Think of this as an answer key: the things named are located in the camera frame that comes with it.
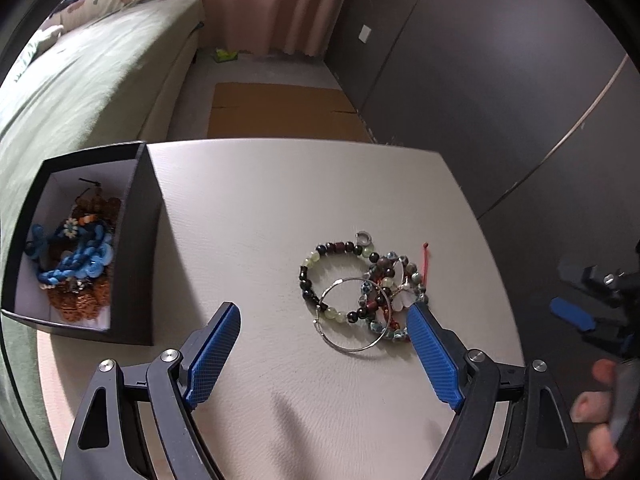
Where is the large silver hoop ring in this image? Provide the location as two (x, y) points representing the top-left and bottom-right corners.
(312, 277), (396, 354)

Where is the black green bead bracelet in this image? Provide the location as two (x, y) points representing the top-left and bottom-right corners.
(297, 240), (382, 324)

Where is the blue flower woven bracelet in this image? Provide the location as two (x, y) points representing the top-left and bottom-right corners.
(24, 216), (115, 291)

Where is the black jewelry box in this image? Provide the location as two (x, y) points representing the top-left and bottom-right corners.
(1, 142), (163, 346)

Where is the right hand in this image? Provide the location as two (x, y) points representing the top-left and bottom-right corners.
(570, 391), (620, 479)

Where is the dark grey wardrobe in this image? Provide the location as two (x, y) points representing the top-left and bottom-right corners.
(326, 0), (639, 365)

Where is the brown cardboard sheet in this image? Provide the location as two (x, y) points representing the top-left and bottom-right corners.
(207, 82), (371, 143)

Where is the green bed cover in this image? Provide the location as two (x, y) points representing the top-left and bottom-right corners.
(1, 0), (205, 479)

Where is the green floor scrap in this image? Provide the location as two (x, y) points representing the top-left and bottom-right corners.
(213, 48), (239, 63)

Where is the white bed base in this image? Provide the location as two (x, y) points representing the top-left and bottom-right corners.
(138, 32), (200, 143)

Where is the red string bracelet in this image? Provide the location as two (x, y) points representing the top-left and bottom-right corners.
(380, 242), (433, 326)

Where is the brown seed bead bracelet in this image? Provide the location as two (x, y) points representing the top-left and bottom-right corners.
(46, 176), (124, 322)

